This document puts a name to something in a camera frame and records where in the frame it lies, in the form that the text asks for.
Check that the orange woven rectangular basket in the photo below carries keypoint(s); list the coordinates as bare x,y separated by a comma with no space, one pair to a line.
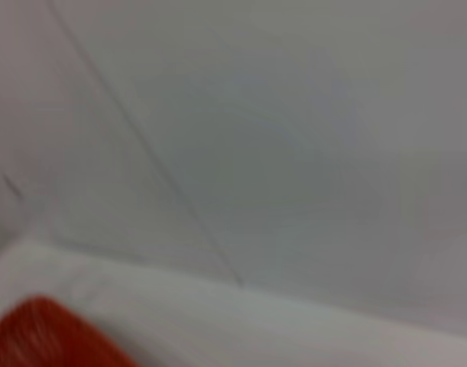
34,336

